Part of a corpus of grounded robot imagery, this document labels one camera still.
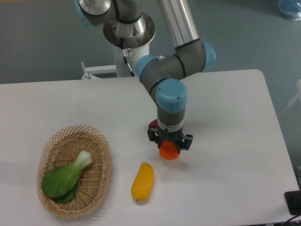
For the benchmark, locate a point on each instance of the yellow mango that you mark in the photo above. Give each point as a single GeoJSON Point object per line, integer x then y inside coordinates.
{"type": "Point", "coordinates": [143, 183]}

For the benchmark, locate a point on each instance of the orange fruit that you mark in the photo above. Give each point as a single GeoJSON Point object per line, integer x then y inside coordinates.
{"type": "Point", "coordinates": [168, 151]}

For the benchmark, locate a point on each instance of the woven wicker basket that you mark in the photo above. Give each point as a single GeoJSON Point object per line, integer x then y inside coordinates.
{"type": "Point", "coordinates": [64, 147]}

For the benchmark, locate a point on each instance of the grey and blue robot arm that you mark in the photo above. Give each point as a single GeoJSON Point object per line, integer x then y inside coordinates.
{"type": "Point", "coordinates": [129, 31]}

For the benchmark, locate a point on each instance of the white frame right of table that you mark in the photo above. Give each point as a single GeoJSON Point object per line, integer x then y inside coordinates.
{"type": "Point", "coordinates": [296, 97]}

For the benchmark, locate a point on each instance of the blue plastic bag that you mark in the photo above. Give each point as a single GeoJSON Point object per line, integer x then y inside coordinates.
{"type": "Point", "coordinates": [291, 9]}

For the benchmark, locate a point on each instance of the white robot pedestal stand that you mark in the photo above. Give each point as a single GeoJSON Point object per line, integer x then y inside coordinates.
{"type": "Point", "coordinates": [124, 63]}

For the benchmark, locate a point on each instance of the purple sweet potato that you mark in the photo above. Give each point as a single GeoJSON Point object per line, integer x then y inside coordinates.
{"type": "Point", "coordinates": [153, 124]}

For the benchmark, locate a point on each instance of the black device at table edge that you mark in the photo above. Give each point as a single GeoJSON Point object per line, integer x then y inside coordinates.
{"type": "Point", "coordinates": [293, 201]}

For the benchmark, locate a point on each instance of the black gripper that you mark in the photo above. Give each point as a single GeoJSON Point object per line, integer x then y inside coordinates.
{"type": "Point", "coordinates": [158, 135]}

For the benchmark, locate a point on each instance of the green bok choy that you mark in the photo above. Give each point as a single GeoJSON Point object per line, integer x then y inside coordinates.
{"type": "Point", "coordinates": [62, 183]}

